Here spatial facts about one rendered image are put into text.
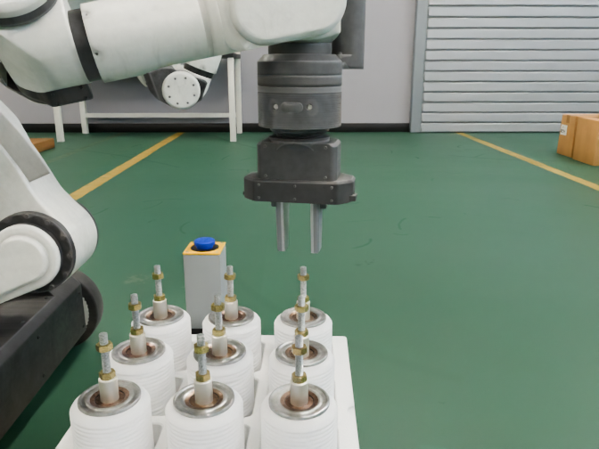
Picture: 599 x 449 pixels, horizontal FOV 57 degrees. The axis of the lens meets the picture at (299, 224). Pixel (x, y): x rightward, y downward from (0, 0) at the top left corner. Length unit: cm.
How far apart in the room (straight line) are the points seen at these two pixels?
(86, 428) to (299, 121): 43
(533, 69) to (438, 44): 98
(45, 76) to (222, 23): 17
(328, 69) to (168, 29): 16
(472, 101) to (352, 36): 533
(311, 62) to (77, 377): 96
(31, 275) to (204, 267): 29
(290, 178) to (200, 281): 52
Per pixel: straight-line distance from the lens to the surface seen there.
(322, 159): 57
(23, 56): 56
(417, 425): 113
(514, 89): 604
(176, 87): 119
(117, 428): 73
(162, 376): 84
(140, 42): 54
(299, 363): 68
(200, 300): 108
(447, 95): 583
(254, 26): 53
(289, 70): 55
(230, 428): 71
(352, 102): 576
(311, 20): 54
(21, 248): 99
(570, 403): 128
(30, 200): 102
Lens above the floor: 65
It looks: 16 degrees down
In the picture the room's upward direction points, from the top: straight up
